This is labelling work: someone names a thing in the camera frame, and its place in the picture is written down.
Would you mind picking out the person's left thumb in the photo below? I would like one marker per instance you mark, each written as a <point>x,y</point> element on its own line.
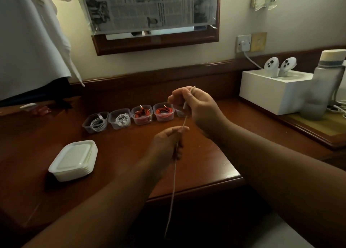
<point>177,130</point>

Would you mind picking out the person's right hand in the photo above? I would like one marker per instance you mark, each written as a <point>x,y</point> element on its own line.
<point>205,112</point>

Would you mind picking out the newspaper sheet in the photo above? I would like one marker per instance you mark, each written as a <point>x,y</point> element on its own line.
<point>148,7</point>

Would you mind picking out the wooden tray with green mat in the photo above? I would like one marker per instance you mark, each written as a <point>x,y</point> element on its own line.
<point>324,130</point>

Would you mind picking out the clear plastic container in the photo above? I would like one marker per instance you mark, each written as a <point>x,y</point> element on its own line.
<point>179,112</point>
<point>163,112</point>
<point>95,122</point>
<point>142,115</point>
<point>120,119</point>

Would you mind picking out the person's right forearm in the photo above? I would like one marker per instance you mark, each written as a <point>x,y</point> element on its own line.
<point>283,174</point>

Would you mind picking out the stack of white container lids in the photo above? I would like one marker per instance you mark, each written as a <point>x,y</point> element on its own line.
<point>73,160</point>

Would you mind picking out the yellow wall plate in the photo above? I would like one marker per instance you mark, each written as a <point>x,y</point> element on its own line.
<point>258,42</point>

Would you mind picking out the hanging white cloth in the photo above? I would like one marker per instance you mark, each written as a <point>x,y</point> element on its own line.
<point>29,39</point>

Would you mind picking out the small white packet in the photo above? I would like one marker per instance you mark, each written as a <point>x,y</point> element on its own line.
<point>27,106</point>

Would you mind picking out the small red packet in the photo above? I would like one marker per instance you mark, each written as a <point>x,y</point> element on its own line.
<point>40,110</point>

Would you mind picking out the person's left forearm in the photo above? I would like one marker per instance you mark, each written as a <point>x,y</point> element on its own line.
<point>100,207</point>

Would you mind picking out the person's right thumb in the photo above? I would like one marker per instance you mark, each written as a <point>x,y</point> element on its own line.
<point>175,96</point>

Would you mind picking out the wooden framed mirror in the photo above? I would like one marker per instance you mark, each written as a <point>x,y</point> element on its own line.
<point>155,40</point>

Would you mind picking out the black object under cloth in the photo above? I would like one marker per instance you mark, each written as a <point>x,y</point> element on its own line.
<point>40,92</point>

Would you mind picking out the person's left hand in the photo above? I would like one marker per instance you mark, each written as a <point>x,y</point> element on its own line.
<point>162,150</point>

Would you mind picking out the white wall socket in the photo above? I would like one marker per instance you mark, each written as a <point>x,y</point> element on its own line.
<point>243,43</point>

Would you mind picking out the white handheld controller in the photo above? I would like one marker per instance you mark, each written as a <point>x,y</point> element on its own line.
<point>287,66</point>
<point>271,66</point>

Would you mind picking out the white box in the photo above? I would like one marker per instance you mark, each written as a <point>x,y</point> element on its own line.
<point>273,93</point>

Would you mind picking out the grey water bottle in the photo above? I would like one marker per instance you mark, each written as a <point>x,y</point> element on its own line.
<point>321,85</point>

